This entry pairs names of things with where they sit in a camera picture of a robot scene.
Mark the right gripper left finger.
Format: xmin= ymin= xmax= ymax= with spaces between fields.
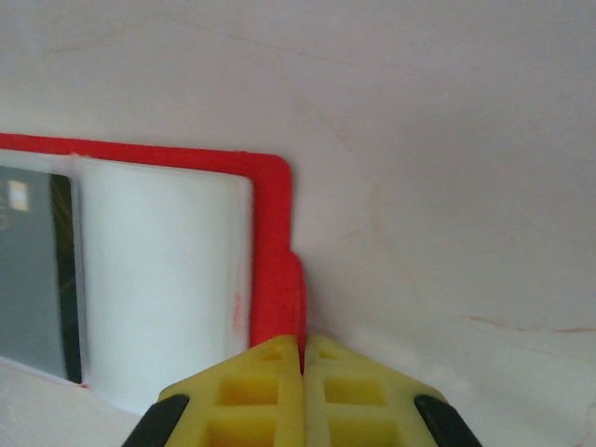
xmin=123 ymin=334 xmax=306 ymax=447

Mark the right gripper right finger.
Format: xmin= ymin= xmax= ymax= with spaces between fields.
xmin=303 ymin=334 xmax=483 ymax=447

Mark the red card holder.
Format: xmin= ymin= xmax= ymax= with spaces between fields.
xmin=0 ymin=132 xmax=308 ymax=415

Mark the black credit card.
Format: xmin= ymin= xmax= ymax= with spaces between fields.
xmin=0 ymin=165 xmax=86 ymax=386

